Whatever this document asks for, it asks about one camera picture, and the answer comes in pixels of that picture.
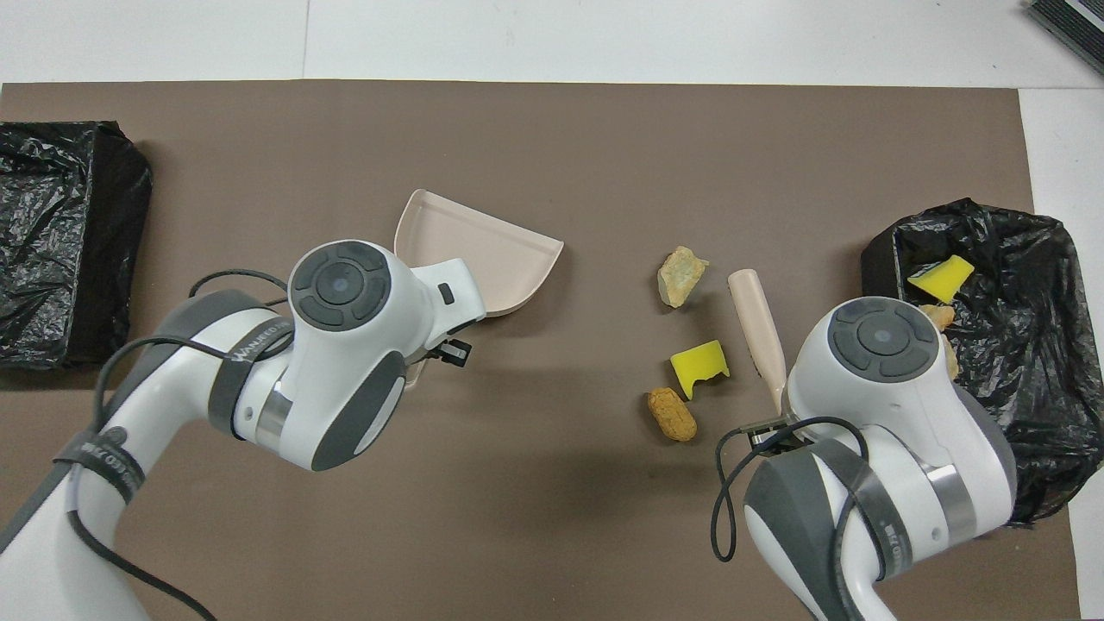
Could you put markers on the yellow wedge sponge piece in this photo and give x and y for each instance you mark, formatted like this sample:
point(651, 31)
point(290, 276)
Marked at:
point(940, 278)

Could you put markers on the yellow notched sponge piece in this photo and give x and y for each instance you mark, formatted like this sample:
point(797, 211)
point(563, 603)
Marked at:
point(697, 362)

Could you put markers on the pale greenish bread chunk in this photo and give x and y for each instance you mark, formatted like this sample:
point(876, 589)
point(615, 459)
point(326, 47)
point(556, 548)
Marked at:
point(681, 276)

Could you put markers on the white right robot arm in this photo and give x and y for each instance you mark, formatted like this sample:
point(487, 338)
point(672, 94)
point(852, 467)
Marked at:
point(906, 431)

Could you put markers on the beige plastic dustpan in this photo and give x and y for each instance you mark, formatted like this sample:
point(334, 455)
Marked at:
point(492, 250)

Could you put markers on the beige hand brush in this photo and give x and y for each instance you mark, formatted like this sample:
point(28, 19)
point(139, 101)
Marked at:
point(759, 328)

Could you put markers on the brown table mat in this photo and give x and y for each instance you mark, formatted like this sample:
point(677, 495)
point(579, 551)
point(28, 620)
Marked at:
point(604, 138)

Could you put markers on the dark ribbed device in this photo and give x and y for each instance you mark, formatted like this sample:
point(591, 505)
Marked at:
point(1074, 21)

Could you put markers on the bin lined with black bag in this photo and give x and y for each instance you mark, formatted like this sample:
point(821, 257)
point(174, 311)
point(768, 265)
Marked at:
point(1035, 285)
point(52, 241)

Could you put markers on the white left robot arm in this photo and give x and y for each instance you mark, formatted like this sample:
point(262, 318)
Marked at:
point(345, 379)

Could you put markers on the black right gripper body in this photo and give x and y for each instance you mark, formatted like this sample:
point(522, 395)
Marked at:
point(780, 435)

